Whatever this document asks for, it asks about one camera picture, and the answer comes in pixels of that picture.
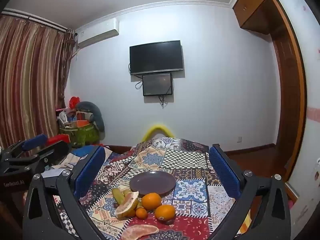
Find red plastic bag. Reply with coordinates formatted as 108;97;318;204
69;96;81;109

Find purple plate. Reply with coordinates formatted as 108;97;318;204
129;171;177;198

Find yellow-green long fruit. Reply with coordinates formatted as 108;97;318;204
112;188;132;205

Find wooden wardrobe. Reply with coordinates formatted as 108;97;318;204
232;0;308;180

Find red box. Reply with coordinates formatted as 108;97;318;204
46;134;70;145

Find small black monitor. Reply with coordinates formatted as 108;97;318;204
142;72;173;97

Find orange box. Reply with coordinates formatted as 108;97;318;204
72;120;90;129

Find patchwork printed blanket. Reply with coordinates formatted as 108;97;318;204
54;137;252;240

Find grey neck pillow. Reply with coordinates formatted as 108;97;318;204
75;101;105;133

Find pomelo segment with peel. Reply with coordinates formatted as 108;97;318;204
114;191;140;218

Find white air conditioner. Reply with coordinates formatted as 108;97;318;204
75;17;119;49

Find small tangerine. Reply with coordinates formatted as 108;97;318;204
135;207;148;219

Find green patterned storage bag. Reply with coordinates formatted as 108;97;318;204
59;122;100;148

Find large orange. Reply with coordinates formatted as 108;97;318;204
142;192;162;211
154;204;176;222

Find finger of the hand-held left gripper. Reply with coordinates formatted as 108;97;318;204
5;141;72;173
7;134;48;159

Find black wall television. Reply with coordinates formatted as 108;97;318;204
129;40;185;76

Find black monitor cables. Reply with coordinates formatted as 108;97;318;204
128;62;174;109

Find brown fringed curtain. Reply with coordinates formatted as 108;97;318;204
59;29;78;120

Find peeled pomelo segment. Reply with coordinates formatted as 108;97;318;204
121;224;159;240

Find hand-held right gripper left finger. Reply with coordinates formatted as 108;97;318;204
22;145;110;240

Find striped brown curtain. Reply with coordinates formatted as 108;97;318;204
0;14;67;150

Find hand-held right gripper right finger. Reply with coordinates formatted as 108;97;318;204
209;144;292;240

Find dark wooden bed frame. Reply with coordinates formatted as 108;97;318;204
102;144;137;154

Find yellow foam tube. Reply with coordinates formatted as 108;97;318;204
140;124;175;142

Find white curtain rail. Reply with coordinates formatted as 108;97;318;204
1;8;75;34

